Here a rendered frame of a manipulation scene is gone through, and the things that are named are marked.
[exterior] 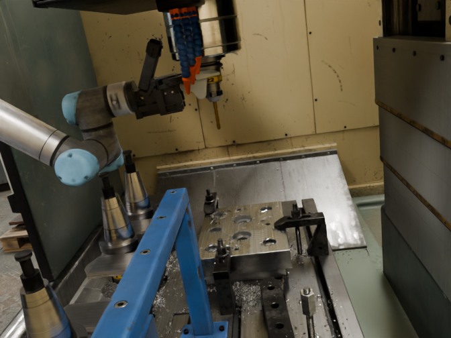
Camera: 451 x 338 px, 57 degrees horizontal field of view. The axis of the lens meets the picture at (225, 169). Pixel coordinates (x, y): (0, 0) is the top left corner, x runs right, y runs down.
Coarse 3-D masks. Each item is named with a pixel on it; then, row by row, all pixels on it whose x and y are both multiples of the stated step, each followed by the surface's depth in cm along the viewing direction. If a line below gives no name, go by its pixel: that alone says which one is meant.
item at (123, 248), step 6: (138, 234) 62; (132, 240) 60; (138, 240) 62; (102, 246) 60; (108, 246) 60; (114, 246) 59; (120, 246) 59; (126, 246) 59; (132, 246) 60; (102, 252) 60; (108, 252) 59; (114, 252) 59; (120, 252) 59; (126, 252) 60; (132, 252) 60
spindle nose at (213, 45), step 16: (208, 0) 82; (224, 0) 83; (208, 16) 82; (224, 16) 84; (208, 32) 83; (224, 32) 85; (176, 48) 87; (208, 48) 84; (224, 48) 85; (240, 48) 90
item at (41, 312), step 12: (48, 288) 39; (24, 300) 38; (36, 300) 38; (48, 300) 39; (24, 312) 38; (36, 312) 38; (48, 312) 38; (60, 312) 40; (36, 324) 38; (48, 324) 38; (60, 324) 39; (36, 336) 38; (48, 336) 39; (60, 336) 39; (72, 336) 40
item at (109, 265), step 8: (104, 256) 59; (112, 256) 58; (120, 256) 58; (128, 256) 58; (88, 264) 58; (96, 264) 57; (104, 264) 57; (112, 264) 56; (120, 264) 56; (88, 272) 55; (96, 272) 55; (104, 272) 55; (112, 272) 54; (120, 272) 54
